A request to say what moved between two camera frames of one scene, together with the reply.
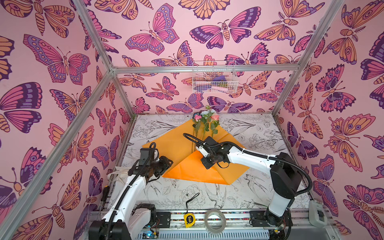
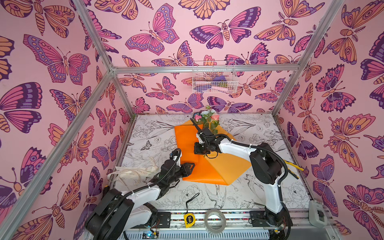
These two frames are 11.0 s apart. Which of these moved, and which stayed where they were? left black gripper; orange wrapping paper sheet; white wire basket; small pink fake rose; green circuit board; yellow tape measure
Moved: orange wrapping paper sheet; left black gripper
Stayed: white wire basket; yellow tape measure; small pink fake rose; green circuit board
